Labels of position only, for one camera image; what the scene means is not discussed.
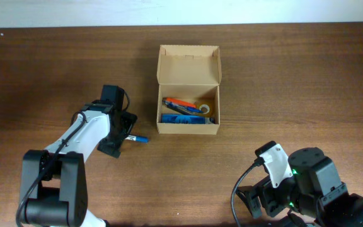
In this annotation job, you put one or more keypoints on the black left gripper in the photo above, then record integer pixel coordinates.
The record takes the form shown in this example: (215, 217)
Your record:
(116, 133)

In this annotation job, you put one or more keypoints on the blue ballpoint pen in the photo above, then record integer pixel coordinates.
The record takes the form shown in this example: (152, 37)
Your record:
(185, 110)

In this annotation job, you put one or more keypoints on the yellow tape roll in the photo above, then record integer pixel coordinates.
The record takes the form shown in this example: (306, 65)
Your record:
(206, 108)

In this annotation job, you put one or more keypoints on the cardboard box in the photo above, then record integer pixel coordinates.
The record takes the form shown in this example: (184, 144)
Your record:
(190, 73)

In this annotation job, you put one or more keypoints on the white blue staples box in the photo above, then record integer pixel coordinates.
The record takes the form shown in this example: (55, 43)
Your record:
(210, 120)

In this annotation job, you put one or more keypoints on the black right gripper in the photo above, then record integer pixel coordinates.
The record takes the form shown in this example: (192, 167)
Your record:
(266, 200)

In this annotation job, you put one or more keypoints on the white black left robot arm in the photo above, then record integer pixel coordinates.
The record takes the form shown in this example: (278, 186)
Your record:
(53, 188)

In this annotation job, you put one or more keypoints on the red black stapler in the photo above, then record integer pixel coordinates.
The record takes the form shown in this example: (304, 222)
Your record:
(180, 102)

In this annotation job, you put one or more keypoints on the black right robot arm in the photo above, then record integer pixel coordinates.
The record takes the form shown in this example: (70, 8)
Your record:
(306, 183)

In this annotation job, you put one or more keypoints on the blue tape dispenser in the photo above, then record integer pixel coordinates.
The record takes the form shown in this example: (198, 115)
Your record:
(182, 119)

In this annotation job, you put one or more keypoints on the white blue whiteboard marker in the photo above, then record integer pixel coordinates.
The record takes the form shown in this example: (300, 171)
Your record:
(139, 139)

